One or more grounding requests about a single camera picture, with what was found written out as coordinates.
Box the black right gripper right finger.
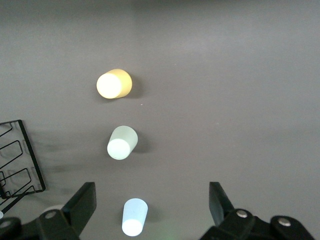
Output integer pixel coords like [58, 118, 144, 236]
[199, 181, 273, 240]

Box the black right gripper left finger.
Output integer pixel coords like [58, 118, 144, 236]
[24, 181, 98, 240]

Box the black wire cup holder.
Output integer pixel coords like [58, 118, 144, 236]
[0, 119, 47, 209]

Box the pale green plastic cup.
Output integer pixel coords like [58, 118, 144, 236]
[106, 125, 139, 161]

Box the yellow plastic cup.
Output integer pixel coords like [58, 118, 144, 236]
[96, 68, 133, 100]

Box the light blue plastic cup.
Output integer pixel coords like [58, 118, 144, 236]
[121, 197, 149, 237]

